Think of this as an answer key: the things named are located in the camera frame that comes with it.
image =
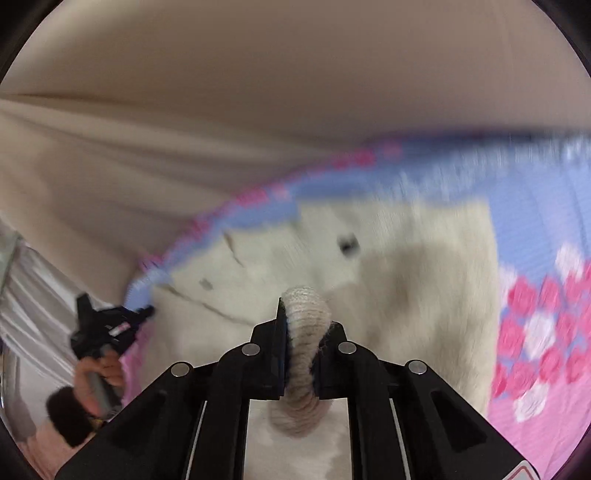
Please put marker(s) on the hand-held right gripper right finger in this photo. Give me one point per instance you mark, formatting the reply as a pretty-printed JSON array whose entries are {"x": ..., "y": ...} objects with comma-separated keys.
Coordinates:
[{"x": 328, "y": 369}]

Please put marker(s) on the white striped cloth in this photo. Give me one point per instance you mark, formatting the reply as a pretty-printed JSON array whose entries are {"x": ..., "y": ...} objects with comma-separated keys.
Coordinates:
[{"x": 32, "y": 300}]

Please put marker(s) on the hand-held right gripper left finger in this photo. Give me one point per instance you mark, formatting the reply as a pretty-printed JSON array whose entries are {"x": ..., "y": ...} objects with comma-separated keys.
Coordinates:
[{"x": 271, "y": 364}]

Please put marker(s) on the person's left hand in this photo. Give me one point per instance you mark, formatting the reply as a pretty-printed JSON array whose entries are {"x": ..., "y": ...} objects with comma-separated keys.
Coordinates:
[{"x": 85, "y": 385}]

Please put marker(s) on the white fluffy garment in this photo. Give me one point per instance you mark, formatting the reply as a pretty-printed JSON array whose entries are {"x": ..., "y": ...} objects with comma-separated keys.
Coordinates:
[{"x": 415, "y": 295}]

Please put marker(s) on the person's left forearm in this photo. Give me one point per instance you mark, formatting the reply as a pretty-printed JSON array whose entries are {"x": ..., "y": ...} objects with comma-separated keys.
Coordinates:
[{"x": 69, "y": 417}]

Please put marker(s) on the blue pink floral printed blanket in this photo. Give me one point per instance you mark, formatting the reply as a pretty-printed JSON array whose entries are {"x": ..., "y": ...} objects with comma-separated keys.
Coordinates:
[{"x": 531, "y": 217}]

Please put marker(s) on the beige cloth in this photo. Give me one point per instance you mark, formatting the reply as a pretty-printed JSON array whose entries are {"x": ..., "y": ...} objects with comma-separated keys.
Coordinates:
[{"x": 231, "y": 92}]

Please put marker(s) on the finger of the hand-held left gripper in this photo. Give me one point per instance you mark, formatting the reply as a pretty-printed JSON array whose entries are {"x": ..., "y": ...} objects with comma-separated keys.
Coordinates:
[{"x": 143, "y": 314}]

